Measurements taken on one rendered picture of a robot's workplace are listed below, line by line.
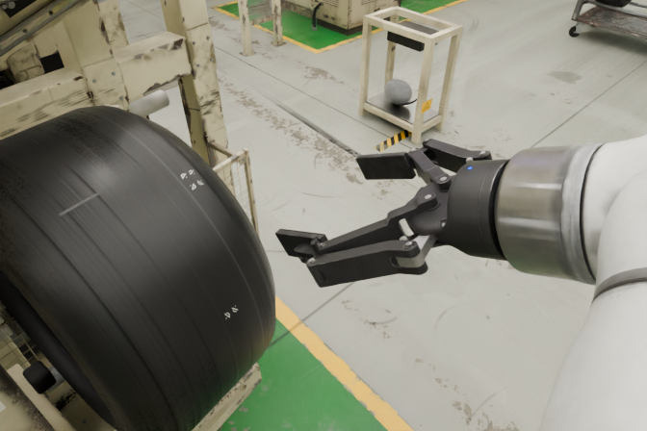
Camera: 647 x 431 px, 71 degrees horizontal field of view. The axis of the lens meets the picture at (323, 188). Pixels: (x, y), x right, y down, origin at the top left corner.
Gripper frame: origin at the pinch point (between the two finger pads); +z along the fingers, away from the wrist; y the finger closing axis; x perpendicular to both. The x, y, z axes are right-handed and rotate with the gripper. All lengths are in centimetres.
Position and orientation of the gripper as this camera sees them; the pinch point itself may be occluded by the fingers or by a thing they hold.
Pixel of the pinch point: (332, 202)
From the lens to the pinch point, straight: 48.4
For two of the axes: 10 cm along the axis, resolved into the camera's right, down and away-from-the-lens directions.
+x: -4.4, -8.2, -3.8
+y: 6.2, -5.8, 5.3
